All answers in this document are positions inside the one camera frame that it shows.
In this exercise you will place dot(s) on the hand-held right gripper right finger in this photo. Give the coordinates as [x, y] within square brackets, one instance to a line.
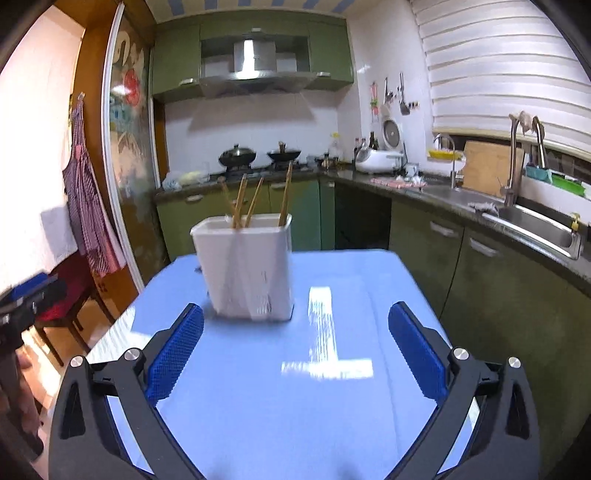
[415, 350]

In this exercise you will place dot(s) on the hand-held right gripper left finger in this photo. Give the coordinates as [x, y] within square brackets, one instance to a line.
[178, 350]

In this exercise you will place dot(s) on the white plastic utensil holder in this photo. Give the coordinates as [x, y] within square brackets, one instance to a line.
[249, 267]

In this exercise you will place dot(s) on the wooden chopstick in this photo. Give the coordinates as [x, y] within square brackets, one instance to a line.
[254, 201]
[286, 194]
[240, 198]
[228, 203]

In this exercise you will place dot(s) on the person's left forearm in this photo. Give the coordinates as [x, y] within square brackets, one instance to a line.
[23, 415]

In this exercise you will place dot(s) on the dark wooden chair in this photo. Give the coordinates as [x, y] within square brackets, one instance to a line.
[69, 286]

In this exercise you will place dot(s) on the green base cabinets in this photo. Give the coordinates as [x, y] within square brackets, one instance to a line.
[508, 295]

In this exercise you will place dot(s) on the red checked apron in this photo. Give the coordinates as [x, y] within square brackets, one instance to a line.
[87, 207]

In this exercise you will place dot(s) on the blue tablecloth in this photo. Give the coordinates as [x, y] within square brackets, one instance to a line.
[277, 415]

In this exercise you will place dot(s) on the black under-counter appliance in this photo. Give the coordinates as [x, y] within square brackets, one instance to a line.
[362, 217]

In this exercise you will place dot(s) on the dark stone countertop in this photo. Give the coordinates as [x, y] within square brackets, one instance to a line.
[443, 196]

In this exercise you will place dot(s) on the pink counter cloth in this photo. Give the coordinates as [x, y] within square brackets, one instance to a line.
[397, 182]

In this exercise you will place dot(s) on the steel kitchen sink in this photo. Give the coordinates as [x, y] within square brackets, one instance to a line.
[535, 228]

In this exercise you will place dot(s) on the white mug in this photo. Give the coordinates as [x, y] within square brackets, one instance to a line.
[412, 170]

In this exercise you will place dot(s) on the decorated sliding glass door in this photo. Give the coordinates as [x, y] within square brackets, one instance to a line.
[129, 138]

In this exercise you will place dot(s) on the small steel faucet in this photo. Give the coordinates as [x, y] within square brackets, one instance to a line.
[452, 161]

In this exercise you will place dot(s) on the wooden cutting board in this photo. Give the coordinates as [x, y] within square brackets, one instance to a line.
[489, 168]

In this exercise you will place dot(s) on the white rice cooker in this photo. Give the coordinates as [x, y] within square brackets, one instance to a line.
[378, 157]

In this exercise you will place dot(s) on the yellow sponge holder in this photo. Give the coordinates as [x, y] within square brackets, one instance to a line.
[443, 154]

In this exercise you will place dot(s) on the gas stove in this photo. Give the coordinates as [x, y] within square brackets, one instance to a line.
[258, 170]

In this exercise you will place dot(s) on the black wok with lid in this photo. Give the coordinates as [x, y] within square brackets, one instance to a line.
[238, 157]

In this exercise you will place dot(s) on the dark sauce bottles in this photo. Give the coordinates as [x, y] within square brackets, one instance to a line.
[367, 145]

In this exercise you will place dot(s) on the tall steel faucet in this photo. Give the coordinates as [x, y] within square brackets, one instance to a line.
[511, 161]

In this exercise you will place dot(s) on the clear oil bottle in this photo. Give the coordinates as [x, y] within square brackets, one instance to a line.
[336, 150]

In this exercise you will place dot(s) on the black open wok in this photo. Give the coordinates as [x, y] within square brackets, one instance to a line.
[284, 154]

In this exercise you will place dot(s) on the green windowsill tray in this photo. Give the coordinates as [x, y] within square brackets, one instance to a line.
[563, 180]

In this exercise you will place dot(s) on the red hanging ornament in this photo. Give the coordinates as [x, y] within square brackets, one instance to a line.
[374, 104]

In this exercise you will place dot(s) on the hanging kitchen tools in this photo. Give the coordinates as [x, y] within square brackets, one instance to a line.
[401, 97]

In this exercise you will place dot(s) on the steel range hood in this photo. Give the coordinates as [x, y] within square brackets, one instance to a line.
[254, 69]

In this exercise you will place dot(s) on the white window blinds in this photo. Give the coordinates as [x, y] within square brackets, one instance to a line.
[498, 69]

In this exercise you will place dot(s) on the green wall cabinets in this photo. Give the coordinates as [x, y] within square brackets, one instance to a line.
[175, 64]

